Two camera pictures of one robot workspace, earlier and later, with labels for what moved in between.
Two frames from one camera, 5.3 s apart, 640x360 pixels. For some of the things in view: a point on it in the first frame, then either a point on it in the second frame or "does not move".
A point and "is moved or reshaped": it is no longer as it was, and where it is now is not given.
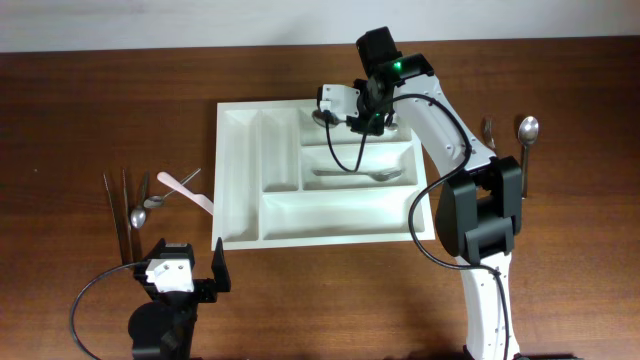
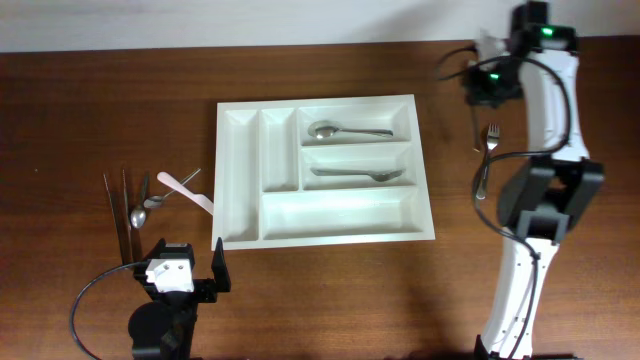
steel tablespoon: x=528 y=131 is moved or reshaped
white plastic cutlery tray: x=287 y=177 does not move
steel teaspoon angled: x=154 y=201 does not move
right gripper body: x=371 y=113 -> x=499 y=84
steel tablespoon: x=319 y=118 is moved or reshaped
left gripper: x=219 y=272 does not move
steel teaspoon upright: x=138 y=216 does not move
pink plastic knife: x=201 y=198 does not move
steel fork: x=384 y=176 does not move
